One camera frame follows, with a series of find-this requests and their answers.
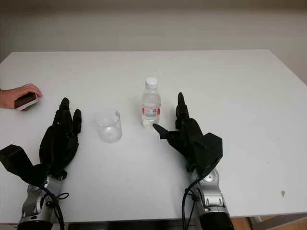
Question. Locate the person's bare hand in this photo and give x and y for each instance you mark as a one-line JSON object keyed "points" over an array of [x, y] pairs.
{"points": [[14, 94]]}

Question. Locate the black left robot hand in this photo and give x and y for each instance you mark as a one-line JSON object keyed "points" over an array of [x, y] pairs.
{"points": [[57, 141]]}

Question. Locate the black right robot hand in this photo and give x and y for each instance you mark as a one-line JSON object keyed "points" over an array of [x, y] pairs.
{"points": [[189, 134]]}

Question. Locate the white-edged dark phone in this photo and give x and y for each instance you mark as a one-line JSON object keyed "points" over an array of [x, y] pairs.
{"points": [[26, 101]]}

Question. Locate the clear plastic water bottle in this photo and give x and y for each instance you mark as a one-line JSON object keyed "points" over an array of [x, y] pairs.
{"points": [[150, 105]]}

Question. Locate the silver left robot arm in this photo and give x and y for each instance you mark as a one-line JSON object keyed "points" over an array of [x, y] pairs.
{"points": [[36, 206]]}

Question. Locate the clear glass cup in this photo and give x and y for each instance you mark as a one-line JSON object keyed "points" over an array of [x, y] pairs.
{"points": [[109, 129]]}

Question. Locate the dark robot body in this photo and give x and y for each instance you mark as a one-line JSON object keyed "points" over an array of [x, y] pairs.
{"points": [[132, 226]]}

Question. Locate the white table leg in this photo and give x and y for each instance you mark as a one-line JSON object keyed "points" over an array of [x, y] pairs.
{"points": [[256, 224]]}

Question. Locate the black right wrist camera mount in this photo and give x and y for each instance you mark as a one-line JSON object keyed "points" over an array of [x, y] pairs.
{"points": [[209, 148]]}

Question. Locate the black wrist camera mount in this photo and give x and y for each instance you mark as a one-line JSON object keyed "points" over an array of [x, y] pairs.
{"points": [[16, 160], [209, 148]]}

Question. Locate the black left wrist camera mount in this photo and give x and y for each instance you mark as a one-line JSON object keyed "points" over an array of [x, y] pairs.
{"points": [[16, 160]]}

